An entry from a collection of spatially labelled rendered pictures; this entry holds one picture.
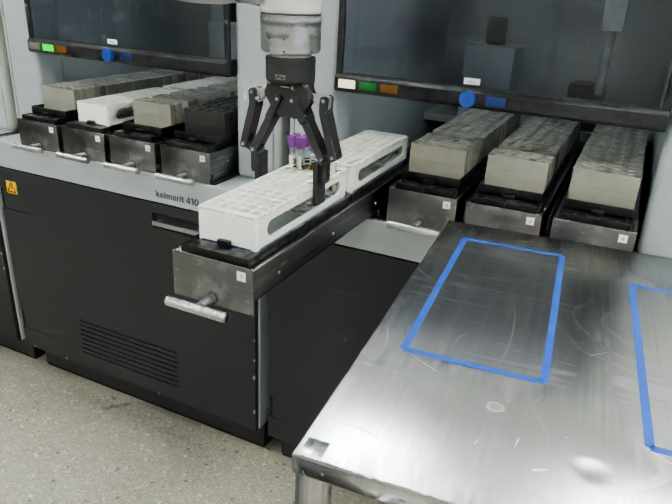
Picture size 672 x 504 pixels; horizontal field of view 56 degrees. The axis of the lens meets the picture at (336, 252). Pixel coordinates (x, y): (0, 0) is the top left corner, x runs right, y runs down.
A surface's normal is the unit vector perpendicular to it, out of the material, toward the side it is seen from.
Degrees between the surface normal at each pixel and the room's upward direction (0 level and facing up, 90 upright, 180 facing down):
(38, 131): 90
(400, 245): 90
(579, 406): 0
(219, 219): 90
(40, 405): 0
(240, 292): 90
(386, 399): 0
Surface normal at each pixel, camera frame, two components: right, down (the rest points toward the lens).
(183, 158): -0.43, 0.34
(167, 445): 0.05, -0.92
